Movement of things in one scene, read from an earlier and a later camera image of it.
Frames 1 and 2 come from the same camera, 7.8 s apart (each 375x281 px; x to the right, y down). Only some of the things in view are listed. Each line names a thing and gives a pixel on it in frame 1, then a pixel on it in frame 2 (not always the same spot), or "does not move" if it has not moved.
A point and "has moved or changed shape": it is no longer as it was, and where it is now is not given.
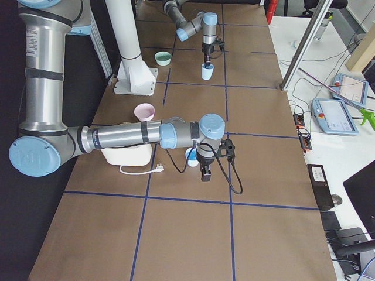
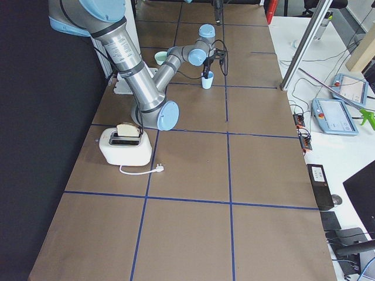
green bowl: (162, 58) does not move
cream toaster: (133, 155) does not move
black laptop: (361, 189) does not move
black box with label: (320, 186) does not move
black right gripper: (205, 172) to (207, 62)
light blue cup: (207, 73) has moved or changed shape
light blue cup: (193, 160) to (207, 83)
